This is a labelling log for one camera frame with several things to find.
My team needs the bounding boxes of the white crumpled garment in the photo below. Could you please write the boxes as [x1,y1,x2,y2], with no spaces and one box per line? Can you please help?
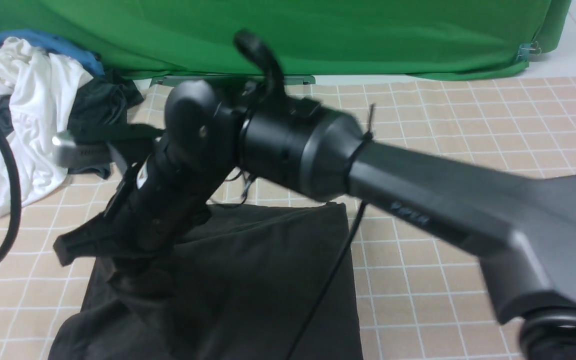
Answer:
[0,37,93,207]

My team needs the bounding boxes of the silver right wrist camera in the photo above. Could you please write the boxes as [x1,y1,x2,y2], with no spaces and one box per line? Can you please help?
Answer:
[51,124,165,170]

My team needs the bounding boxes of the dark teal crumpled garment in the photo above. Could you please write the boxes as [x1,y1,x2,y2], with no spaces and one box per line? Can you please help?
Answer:
[0,70,144,180]

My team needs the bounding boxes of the dark gray long-sleeve top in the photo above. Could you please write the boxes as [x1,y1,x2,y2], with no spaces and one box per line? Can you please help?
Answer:
[48,202,349,360]

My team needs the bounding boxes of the blue crumpled garment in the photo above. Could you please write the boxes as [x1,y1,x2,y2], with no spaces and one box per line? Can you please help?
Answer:
[0,29,104,79]

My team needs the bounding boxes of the blue binder clip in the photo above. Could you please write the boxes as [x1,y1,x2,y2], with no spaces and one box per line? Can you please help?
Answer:
[515,41,542,62]

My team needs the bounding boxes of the green metal stand base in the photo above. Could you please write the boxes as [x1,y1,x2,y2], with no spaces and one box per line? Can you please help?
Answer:
[149,74,316,87]

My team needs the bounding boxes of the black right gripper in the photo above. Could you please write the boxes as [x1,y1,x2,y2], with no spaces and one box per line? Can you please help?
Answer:
[53,135,241,268]

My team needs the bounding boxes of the green backdrop cloth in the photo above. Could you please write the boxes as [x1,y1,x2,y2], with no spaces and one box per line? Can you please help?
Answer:
[0,0,571,81]

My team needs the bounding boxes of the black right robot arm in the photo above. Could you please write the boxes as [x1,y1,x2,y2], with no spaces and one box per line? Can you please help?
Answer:
[53,78,576,360]

